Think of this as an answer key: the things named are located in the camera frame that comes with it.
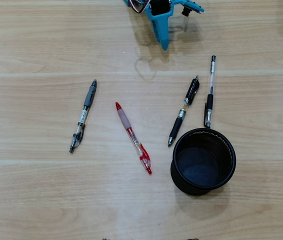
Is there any blue gripper body with servo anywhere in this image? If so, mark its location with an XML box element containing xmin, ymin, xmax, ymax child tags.
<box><xmin>146</xmin><ymin>0</ymin><xmax>175</xmax><ymax>16</ymax></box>

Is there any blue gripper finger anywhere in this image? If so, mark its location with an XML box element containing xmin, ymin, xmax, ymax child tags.
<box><xmin>145</xmin><ymin>11</ymin><xmax>175</xmax><ymax>51</ymax></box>

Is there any red gel pen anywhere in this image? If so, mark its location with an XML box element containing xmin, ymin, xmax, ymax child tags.
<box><xmin>114</xmin><ymin>101</ymin><xmax>153</xmax><ymax>175</ymax></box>

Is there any grey grip clear pen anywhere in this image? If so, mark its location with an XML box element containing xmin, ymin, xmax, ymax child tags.
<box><xmin>68</xmin><ymin>79</ymin><xmax>98</xmax><ymax>154</ymax></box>

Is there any clear pen with black cap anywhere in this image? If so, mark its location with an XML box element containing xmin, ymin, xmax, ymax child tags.
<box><xmin>203</xmin><ymin>55</ymin><xmax>217</xmax><ymax>129</ymax></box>

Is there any black retractable pen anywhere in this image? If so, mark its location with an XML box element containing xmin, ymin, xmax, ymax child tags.
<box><xmin>167</xmin><ymin>75</ymin><xmax>201</xmax><ymax>148</ymax></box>

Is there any black mesh pen holder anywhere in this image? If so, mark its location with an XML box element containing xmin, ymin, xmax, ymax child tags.
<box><xmin>170</xmin><ymin>127</ymin><xmax>237</xmax><ymax>196</ymax></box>

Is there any red white black servo wire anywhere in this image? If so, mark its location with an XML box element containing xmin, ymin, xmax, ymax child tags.
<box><xmin>125</xmin><ymin>0</ymin><xmax>149</xmax><ymax>15</ymax></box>

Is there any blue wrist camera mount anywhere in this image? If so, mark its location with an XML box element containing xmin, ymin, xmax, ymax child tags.
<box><xmin>173</xmin><ymin>0</ymin><xmax>205</xmax><ymax>18</ymax></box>

